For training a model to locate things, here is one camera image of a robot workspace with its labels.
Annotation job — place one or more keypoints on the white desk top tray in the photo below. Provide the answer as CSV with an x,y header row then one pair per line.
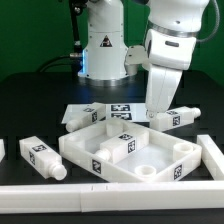
x,y
165,159

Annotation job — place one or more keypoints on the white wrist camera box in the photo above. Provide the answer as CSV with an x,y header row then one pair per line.
x,y
135,56

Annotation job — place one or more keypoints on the white right guide rail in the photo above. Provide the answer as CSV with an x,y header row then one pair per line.
x,y
212,157

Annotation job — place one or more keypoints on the black pole behind robot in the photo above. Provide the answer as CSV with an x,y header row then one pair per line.
x,y
76,8

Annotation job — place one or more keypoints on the white block left edge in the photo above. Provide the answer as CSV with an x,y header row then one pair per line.
x,y
2,149

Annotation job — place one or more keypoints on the white front guide rail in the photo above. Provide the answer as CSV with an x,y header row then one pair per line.
x,y
111,197

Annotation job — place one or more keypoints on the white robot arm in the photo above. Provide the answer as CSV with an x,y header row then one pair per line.
x,y
171,35

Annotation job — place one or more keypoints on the white guide rail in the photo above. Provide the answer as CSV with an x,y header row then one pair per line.
x,y
212,157
111,197

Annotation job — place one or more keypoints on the white marker paper sheet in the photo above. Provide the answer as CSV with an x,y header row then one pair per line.
x,y
134,112

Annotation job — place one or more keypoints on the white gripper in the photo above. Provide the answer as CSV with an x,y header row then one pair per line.
x,y
161,87

